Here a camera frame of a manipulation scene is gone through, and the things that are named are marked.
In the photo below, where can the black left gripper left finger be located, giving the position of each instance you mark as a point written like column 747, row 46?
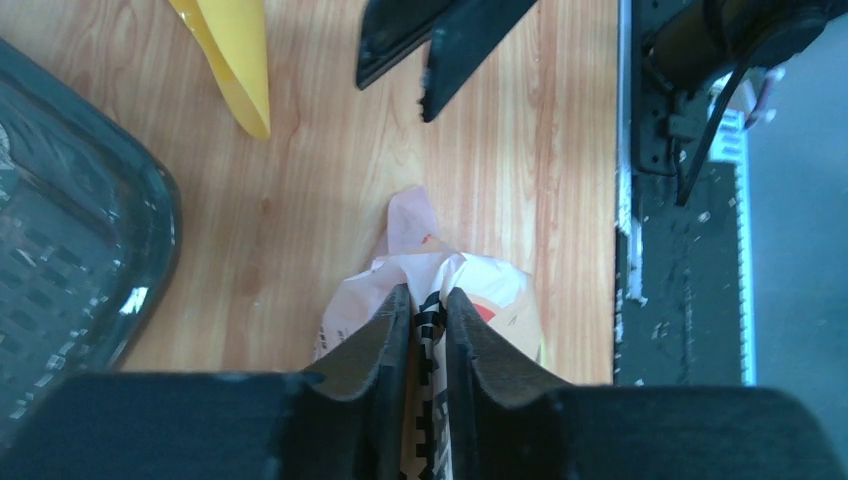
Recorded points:
column 355, row 400

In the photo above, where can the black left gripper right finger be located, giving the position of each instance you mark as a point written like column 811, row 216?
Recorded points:
column 504, row 414

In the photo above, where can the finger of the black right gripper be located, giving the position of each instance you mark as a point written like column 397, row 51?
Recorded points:
column 462, row 38
column 391, row 30

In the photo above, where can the pink cat litter bag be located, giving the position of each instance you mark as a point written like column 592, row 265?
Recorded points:
column 411, row 252

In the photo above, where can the yellow plastic scoop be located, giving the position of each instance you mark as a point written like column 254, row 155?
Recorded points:
column 232, row 36

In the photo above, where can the dark grey litter tray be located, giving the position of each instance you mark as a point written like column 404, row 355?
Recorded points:
column 90, row 237

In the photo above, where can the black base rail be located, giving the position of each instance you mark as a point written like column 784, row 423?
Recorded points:
column 683, row 310

